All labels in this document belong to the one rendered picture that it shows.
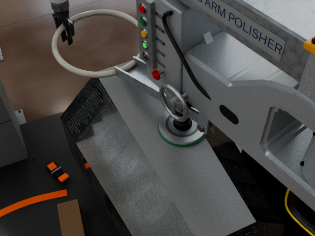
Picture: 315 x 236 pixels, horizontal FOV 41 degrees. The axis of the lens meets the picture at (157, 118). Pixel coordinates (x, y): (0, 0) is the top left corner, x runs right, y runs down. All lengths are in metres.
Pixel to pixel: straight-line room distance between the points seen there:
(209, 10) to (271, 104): 0.30
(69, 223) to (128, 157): 0.72
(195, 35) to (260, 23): 0.38
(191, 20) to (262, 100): 0.34
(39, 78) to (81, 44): 0.49
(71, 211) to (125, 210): 0.68
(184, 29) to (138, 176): 0.74
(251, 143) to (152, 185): 0.57
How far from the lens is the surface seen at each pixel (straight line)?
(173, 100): 1.45
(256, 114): 1.24
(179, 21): 1.31
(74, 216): 2.45
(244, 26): 1.09
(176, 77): 1.47
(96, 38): 3.66
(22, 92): 3.32
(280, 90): 1.12
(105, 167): 1.96
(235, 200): 1.70
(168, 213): 1.69
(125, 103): 1.99
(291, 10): 1.06
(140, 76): 1.98
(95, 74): 2.03
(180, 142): 1.80
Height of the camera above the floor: 2.27
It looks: 50 degrees down
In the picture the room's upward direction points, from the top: 2 degrees counter-clockwise
